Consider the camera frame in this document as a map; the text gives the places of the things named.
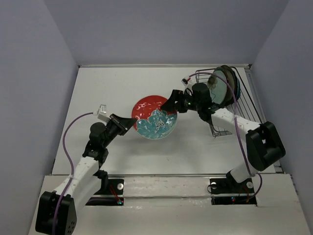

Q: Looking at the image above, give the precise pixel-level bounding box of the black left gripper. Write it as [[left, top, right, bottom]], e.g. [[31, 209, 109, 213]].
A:
[[101, 113, 136, 148]]

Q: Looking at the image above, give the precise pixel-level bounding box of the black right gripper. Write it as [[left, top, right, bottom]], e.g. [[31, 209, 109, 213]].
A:
[[160, 89, 201, 113]]

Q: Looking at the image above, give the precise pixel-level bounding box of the red and blue floral plate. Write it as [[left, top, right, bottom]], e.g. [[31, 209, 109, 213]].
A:
[[132, 95, 178, 140]]

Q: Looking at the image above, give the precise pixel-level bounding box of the mint green flower plate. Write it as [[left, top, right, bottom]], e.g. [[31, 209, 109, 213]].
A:
[[207, 70, 228, 104]]

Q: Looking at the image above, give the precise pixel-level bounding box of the dark teal blossom plate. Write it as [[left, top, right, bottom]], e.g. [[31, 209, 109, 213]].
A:
[[224, 66, 235, 104]]

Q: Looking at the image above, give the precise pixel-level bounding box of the grey rimmed cream plate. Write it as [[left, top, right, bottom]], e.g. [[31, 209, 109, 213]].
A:
[[221, 65, 240, 106]]

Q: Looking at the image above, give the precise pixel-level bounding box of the teal scalloped beaded plate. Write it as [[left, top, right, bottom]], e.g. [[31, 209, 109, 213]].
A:
[[236, 74, 243, 101]]

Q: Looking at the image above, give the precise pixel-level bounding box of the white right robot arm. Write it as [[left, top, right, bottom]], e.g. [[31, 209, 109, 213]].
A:
[[161, 83, 286, 192]]

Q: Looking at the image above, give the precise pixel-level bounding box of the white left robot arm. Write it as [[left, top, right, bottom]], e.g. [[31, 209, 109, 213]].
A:
[[35, 114, 137, 235]]

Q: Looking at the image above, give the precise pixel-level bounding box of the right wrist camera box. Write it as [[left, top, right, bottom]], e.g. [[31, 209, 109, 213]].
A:
[[181, 76, 195, 90]]

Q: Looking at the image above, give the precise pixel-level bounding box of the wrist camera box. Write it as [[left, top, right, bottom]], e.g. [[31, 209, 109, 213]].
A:
[[96, 104, 110, 122], [181, 76, 195, 90]]

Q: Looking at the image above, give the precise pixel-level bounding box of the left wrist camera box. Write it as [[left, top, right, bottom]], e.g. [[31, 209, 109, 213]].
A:
[[96, 104, 110, 122]]

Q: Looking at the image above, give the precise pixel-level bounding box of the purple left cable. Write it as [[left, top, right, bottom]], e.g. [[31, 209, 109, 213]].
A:
[[51, 112, 122, 235]]

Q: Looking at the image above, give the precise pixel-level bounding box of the purple cable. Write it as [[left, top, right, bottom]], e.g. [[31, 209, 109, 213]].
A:
[[51, 112, 122, 235], [182, 71, 264, 203]]

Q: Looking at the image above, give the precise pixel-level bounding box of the black wire dish rack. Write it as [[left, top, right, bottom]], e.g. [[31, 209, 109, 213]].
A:
[[196, 66, 263, 122]]

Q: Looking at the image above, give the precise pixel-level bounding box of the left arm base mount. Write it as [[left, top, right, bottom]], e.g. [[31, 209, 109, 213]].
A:
[[86, 178, 124, 206]]

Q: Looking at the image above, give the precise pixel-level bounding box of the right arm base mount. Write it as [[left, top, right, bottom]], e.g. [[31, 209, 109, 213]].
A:
[[207, 178, 257, 205]]

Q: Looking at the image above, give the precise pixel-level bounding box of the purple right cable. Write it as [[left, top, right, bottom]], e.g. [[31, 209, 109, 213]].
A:
[[182, 71, 264, 203]]

